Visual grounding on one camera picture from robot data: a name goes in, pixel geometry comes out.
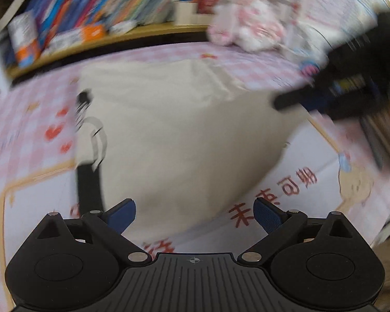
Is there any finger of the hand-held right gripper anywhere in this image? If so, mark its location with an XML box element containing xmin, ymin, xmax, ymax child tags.
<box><xmin>274</xmin><ymin>83</ymin><xmax>332</xmax><ymax>112</ymax></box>

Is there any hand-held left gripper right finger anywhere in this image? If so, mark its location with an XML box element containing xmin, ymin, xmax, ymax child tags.
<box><xmin>237</xmin><ymin>198</ymin><xmax>356</xmax><ymax>262</ymax></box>

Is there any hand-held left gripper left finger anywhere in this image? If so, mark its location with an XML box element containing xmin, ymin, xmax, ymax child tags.
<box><xmin>36</xmin><ymin>198</ymin><xmax>150</xmax><ymax>262</ymax></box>

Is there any cream t-shirt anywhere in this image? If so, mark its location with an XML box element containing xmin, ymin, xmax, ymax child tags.
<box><xmin>73</xmin><ymin>60</ymin><xmax>309</xmax><ymax>235</ymax></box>

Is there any white pink plush rabbit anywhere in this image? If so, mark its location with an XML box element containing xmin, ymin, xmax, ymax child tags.
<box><xmin>208</xmin><ymin>0</ymin><xmax>287</xmax><ymax>53</ymax></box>

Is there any pink checked cartoon table mat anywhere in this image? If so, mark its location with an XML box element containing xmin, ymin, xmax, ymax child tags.
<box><xmin>0</xmin><ymin>41</ymin><xmax>390</xmax><ymax>300</ymax></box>

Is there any wooden bookshelf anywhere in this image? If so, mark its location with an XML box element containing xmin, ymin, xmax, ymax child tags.
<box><xmin>0</xmin><ymin>0</ymin><xmax>293</xmax><ymax>79</ymax></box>

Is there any white charger plug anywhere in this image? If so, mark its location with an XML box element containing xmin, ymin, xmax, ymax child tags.
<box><xmin>109</xmin><ymin>21</ymin><xmax>137</xmax><ymax>35</ymax></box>

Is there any long orange white toothpaste box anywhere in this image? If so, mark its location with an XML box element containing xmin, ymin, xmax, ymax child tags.
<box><xmin>45</xmin><ymin>23</ymin><xmax>106</xmax><ymax>51</ymax></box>

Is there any row of colourful books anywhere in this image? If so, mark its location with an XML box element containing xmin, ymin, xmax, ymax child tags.
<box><xmin>0</xmin><ymin>0</ymin><xmax>270</xmax><ymax>59</ymax></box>

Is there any tall orange white toothbrush box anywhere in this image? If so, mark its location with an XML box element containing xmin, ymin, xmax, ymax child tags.
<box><xmin>8</xmin><ymin>11</ymin><xmax>41</xmax><ymax>67</ymax></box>

